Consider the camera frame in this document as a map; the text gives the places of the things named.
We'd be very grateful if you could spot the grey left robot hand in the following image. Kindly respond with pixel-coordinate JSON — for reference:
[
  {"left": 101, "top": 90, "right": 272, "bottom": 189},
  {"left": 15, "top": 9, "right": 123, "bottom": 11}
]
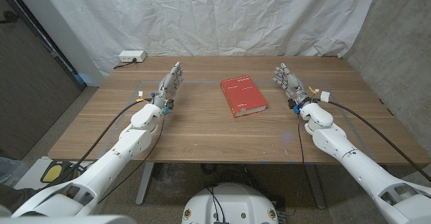
[{"left": 153, "top": 61, "right": 185, "bottom": 109}]

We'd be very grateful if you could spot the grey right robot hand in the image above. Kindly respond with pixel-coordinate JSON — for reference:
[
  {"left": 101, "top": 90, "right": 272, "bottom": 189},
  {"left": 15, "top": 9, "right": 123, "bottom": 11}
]
[{"left": 273, "top": 62, "right": 312, "bottom": 109}]

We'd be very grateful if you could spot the red book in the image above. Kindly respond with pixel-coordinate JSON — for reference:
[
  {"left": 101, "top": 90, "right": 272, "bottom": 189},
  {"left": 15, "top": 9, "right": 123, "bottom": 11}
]
[{"left": 220, "top": 75, "right": 269, "bottom": 118}]

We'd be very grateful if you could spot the white power strip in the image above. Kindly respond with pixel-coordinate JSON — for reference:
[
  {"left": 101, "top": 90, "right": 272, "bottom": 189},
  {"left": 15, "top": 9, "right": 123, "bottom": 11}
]
[{"left": 119, "top": 50, "right": 147, "bottom": 63}]

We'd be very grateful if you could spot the white backdrop cloth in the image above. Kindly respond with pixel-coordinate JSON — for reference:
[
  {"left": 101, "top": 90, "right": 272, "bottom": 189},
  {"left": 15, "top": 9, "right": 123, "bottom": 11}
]
[{"left": 36, "top": 0, "right": 383, "bottom": 79}]

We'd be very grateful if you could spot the grey table leg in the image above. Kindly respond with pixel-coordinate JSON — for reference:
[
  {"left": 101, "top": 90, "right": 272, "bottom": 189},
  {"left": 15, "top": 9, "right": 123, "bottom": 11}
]
[
  {"left": 135, "top": 162, "right": 155, "bottom": 206},
  {"left": 304, "top": 164, "right": 327, "bottom": 210}
]

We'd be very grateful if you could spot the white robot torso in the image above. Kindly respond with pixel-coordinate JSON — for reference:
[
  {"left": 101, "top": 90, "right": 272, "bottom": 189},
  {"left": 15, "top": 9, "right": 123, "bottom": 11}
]
[{"left": 181, "top": 182, "right": 279, "bottom": 224}]

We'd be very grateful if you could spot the yellow black foot pedal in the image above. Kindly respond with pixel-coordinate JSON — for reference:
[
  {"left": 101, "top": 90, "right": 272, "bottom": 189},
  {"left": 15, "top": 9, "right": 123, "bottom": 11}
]
[{"left": 40, "top": 161, "right": 84, "bottom": 184}]

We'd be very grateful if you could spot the white floor board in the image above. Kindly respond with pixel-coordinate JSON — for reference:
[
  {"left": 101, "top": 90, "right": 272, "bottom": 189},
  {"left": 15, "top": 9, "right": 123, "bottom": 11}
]
[{"left": 13, "top": 155, "right": 97, "bottom": 190}]

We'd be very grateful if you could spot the clear plastic bin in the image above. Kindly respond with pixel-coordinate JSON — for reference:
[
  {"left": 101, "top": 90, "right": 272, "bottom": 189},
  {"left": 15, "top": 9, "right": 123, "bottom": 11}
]
[{"left": 0, "top": 156, "right": 26, "bottom": 184}]

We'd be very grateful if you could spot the person in black clothes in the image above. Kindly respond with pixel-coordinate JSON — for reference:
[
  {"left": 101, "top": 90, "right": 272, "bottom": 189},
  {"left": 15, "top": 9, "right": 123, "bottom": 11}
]
[{"left": 0, "top": 182, "right": 38, "bottom": 215}]

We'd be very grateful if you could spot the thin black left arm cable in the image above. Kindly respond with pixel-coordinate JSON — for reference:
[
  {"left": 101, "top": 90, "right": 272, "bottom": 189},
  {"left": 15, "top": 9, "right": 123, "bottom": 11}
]
[{"left": 97, "top": 112, "right": 166, "bottom": 204}]

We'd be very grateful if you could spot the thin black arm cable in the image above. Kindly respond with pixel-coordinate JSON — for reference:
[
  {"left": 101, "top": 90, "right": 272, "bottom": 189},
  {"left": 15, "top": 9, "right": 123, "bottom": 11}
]
[
  {"left": 97, "top": 112, "right": 166, "bottom": 204},
  {"left": 289, "top": 113, "right": 307, "bottom": 218}
]

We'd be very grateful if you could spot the black power strip cable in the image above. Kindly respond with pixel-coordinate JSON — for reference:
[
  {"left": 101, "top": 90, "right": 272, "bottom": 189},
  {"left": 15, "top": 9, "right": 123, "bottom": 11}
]
[{"left": 113, "top": 58, "right": 137, "bottom": 69}]

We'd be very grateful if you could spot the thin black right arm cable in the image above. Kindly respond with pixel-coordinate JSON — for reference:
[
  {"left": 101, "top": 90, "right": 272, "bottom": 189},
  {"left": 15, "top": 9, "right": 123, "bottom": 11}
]
[{"left": 289, "top": 113, "right": 307, "bottom": 218}]

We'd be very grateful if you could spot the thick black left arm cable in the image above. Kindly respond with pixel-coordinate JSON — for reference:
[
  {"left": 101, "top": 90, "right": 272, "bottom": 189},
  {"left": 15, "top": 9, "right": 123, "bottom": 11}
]
[{"left": 33, "top": 98, "right": 153, "bottom": 194}]

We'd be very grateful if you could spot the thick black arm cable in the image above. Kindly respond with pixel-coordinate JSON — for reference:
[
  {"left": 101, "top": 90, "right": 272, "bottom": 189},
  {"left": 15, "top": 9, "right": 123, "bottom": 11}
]
[
  {"left": 327, "top": 100, "right": 431, "bottom": 183},
  {"left": 33, "top": 98, "right": 153, "bottom": 194}
]

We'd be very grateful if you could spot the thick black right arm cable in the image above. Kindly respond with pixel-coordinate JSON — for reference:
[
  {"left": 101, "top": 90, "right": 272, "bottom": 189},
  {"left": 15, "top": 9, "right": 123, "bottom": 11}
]
[{"left": 327, "top": 100, "right": 431, "bottom": 183}]

